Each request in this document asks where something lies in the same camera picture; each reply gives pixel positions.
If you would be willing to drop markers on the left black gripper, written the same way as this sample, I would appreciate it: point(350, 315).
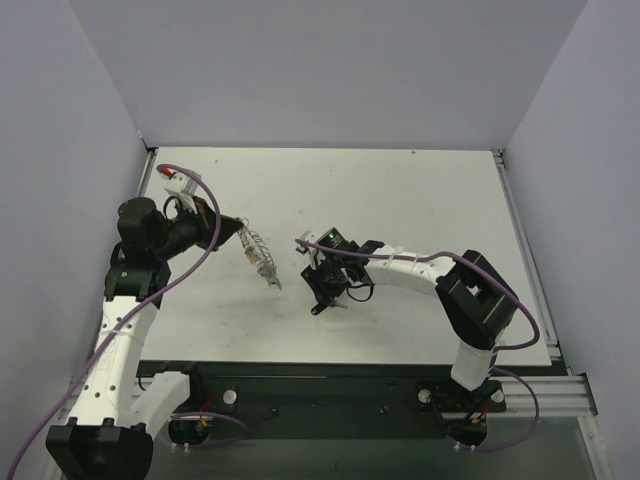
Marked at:
point(209, 231)

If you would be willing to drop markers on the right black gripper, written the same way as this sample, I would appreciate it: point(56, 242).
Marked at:
point(322, 279)

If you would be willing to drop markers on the key with black tag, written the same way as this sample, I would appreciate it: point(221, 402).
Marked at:
point(321, 307)

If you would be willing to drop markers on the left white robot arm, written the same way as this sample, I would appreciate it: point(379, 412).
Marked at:
point(109, 434)

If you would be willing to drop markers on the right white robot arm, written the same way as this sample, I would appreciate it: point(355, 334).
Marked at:
point(471, 293)

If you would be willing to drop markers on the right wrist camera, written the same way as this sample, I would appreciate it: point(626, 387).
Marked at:
point(305, 245)

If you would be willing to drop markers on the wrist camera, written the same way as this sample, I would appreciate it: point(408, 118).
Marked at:
point(305, 245)
point(181, 185)

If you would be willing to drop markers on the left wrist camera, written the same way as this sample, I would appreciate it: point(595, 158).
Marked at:
point(181, 185)

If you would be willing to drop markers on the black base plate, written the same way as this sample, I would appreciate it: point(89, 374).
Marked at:
point(315, 401)

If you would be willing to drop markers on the aluminium frame rail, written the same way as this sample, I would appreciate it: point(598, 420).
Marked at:
point(285, 293)

